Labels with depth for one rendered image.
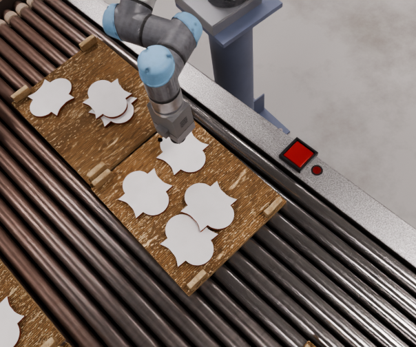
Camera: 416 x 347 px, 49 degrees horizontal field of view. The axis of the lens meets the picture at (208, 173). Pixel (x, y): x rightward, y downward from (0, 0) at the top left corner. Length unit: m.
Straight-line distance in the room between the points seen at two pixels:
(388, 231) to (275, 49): 1.67
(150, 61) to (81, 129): 0.52
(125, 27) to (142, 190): 0.43
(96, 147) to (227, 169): 0.39
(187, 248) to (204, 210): 0.11
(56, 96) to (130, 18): 0.51
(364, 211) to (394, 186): 1.09
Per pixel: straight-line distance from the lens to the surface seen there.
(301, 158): 1.29
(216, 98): 1.41
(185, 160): 1.27
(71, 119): 1.45
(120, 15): 1.09
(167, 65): 0.95
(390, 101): 2.59
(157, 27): 1.04
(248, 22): 1.65
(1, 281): 1.33
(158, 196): 1.24
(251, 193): 1.23
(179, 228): 1.20
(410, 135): 2.50
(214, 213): 1.19
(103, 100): 1.43
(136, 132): 1.36
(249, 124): 1.35
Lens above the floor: 2.07
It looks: 64 degrees down
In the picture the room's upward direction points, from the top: 13 degrees counter-clockwise
